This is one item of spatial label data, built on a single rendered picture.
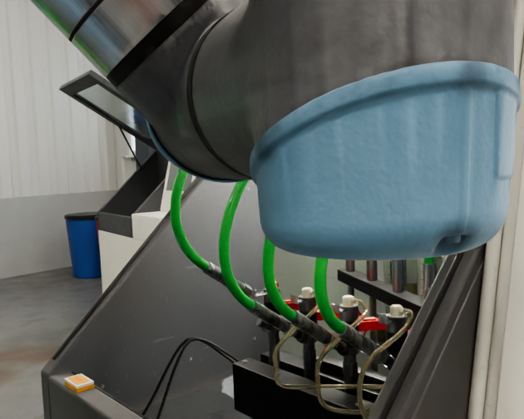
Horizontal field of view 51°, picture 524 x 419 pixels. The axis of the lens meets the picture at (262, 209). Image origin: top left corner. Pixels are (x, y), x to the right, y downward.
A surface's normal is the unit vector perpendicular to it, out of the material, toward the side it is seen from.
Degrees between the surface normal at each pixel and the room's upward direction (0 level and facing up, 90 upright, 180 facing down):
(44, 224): 90
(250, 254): 90
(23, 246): 90
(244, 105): 105
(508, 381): 76
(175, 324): 90
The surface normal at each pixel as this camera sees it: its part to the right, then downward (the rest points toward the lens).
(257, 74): -0.93, 0.07
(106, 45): -0.43, 0.69
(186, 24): 0.32, 0.12
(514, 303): -0.73, -0.15
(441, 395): 0.66, 0.04
